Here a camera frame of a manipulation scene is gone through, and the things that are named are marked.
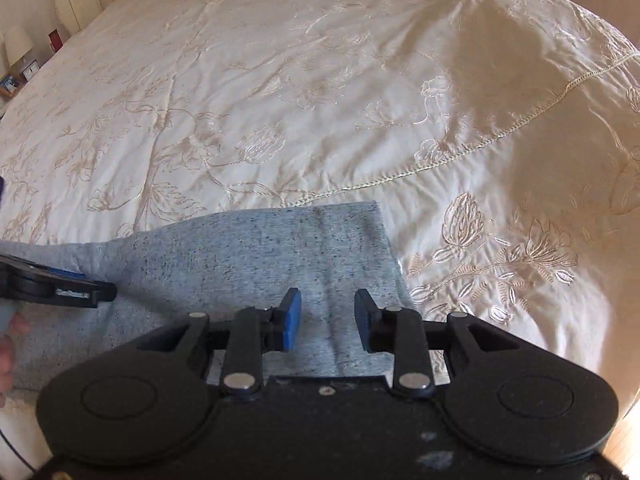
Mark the wooden picture frame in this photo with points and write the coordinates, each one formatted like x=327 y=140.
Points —
x=10 y=85

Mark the grey speckled pants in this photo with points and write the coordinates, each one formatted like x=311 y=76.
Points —
x=225 y=270

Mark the person's left hand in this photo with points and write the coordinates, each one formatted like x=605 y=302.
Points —
x=7 y=360

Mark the small white alarm clock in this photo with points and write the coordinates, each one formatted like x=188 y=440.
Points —
x=31 y=69

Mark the cream embroidered bedspread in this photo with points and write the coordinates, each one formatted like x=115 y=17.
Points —
x=325 y=110

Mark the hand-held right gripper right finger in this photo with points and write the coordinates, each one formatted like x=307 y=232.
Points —
x=362 y=321

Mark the small red box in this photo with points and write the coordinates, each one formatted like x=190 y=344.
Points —
x=55 y=40

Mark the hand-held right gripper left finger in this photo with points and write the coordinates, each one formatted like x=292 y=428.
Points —
x=291 y=321

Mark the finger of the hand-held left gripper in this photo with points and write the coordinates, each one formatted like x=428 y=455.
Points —
x=97 y=291

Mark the white table lamp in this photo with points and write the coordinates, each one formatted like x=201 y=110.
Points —
x=17 y=45

